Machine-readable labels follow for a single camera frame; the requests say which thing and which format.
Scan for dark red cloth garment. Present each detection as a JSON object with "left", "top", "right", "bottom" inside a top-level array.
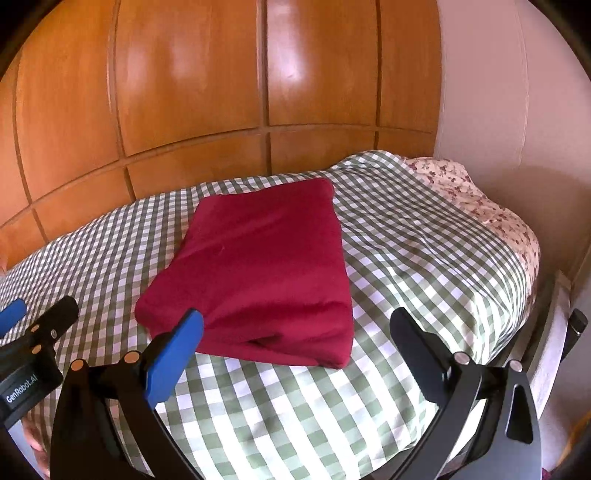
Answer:
[{"left": 134, "top": 178, "right": 353, "bottom": 369}]

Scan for person's left hand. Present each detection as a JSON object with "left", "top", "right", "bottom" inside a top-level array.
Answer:
[{"left": 22, "top": 418, "right": 50, "bottom": 479}]

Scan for green white checkered bedsheet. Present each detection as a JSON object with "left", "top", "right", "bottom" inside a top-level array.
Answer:
[{"left": 1, "top": 151, "right": 531, "bottom": 479}]

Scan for wooden wardrobe doors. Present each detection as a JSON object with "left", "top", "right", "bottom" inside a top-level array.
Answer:
[{"left": 1, "top": 1, "right": 442, "bottom": 269}]

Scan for floral pillow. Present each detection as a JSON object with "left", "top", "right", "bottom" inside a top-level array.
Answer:
[{"left": 403, "top": 157, "right": 541, "bottom": 300}]

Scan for white bed frame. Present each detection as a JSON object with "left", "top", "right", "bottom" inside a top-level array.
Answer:
[{"left": 443, "top": 269, "right": 574, "bottom": 476}]

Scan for black chair post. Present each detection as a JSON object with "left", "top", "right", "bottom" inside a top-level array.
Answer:
[{"left": 561, "top": 308, "right": 589, "bottom": 361}]

